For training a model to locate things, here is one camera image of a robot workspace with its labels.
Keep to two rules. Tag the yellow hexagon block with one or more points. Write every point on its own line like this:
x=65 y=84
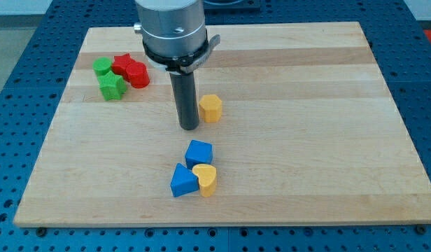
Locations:
x=210 y=106

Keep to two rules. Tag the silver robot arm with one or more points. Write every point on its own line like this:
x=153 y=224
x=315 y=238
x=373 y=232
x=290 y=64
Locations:
x=172 y=28

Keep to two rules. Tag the blue cube block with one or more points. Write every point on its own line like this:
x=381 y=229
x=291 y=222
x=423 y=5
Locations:
x=198 y=152

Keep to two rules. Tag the yellow heart block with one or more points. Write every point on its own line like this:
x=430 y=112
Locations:
x=207 y=178

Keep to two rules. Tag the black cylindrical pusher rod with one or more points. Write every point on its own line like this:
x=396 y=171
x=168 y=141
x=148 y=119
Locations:
x=183 y=86

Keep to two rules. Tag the blue triangle block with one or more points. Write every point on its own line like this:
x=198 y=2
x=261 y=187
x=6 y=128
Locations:
x=183 y=181

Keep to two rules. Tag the wooden board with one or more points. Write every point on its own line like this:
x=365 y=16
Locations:
x=309 y=135

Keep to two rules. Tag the red cylinder block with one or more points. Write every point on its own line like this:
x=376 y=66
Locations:
x=138 y=75

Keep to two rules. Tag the green star block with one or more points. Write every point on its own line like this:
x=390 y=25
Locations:
x=112 y=86

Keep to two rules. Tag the red star block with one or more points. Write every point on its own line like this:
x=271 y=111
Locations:
x=120 y=64

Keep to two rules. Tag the green cylinder block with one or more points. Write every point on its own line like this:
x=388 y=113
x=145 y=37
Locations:
x=101 y=66

